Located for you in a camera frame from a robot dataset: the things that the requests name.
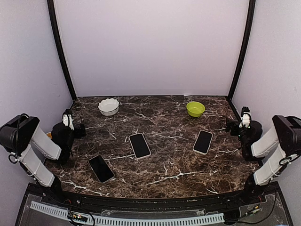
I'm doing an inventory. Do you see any white phone case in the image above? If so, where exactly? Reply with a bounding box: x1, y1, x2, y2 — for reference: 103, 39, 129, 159
192, 129, 214, 155

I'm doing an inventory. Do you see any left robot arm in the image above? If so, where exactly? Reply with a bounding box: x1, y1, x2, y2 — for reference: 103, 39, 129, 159
0, 111, 86, 205

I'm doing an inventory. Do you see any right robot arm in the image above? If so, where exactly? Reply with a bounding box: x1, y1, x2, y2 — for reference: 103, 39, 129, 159
225, 113, 301, 204

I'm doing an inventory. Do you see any left phone in clear case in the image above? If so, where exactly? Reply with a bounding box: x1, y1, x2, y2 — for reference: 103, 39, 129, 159
88, 155, 115, 184

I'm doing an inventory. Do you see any white patterned mug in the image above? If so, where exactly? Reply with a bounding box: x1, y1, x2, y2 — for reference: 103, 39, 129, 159
46, 132, 52, 139

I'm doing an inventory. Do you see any white scalloped bowl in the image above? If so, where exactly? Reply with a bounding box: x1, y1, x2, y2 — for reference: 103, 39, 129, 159
98, 98, 119, 116

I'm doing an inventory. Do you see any green bowl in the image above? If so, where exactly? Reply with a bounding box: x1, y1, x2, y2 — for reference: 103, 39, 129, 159
186, 101, 206, 117

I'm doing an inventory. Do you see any small circuit board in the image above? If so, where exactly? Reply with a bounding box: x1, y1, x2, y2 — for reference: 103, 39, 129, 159
67, 211, 88, 223

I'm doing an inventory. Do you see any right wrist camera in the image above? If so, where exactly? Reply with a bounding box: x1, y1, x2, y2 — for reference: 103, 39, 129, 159
239, 106, 252, 128

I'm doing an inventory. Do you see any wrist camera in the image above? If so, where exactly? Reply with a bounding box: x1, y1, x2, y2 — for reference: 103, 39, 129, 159
62, 109, 74, 130
239, 106, 252, 128

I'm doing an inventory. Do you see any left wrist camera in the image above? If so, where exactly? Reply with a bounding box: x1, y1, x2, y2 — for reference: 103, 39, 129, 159
62, 109, 74, 130

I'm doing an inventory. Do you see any black front rail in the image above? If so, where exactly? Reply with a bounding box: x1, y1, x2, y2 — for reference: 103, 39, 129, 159
42, 188, 259, 214

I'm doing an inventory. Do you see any white slotted cable duct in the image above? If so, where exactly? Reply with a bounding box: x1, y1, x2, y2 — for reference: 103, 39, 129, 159
30, 201, 224, 226

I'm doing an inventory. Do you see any right black frame post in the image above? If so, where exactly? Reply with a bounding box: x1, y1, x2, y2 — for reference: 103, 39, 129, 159
227, 0, 256, 102

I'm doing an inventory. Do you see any black frame post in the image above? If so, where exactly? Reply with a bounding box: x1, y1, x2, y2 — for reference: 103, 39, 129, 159
47, 0, 77, 102
227, 0, 256, 102

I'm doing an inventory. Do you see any left black frame post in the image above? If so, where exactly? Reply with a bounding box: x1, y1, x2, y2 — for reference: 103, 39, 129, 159
47, 0, 77, 102

